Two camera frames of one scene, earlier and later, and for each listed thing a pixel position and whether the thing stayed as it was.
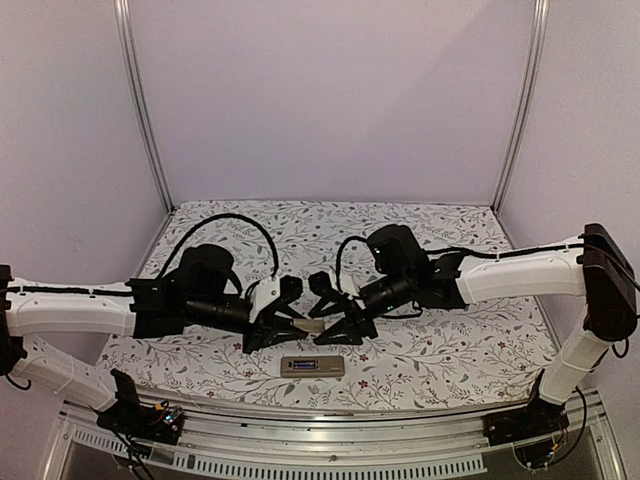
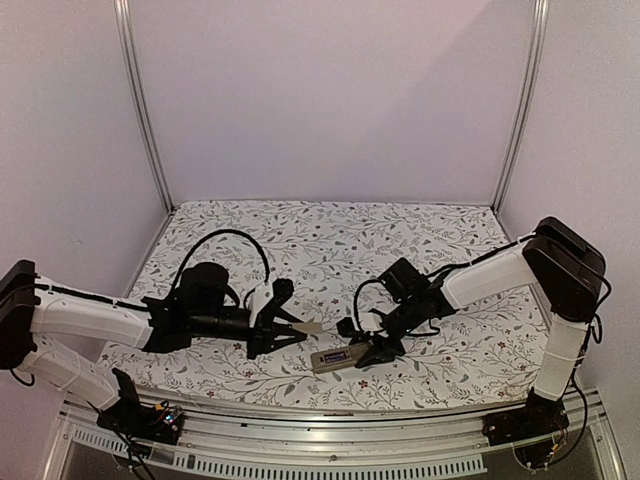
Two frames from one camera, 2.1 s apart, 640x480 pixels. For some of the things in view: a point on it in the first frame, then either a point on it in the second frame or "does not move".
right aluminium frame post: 539,41 does not move
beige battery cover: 309,325 does not move
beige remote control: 312,366 to 338,358
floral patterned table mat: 482,353 does not move
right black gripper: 348,327 to 380,354
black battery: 304,363 to 335,356
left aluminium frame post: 135,94 does not move
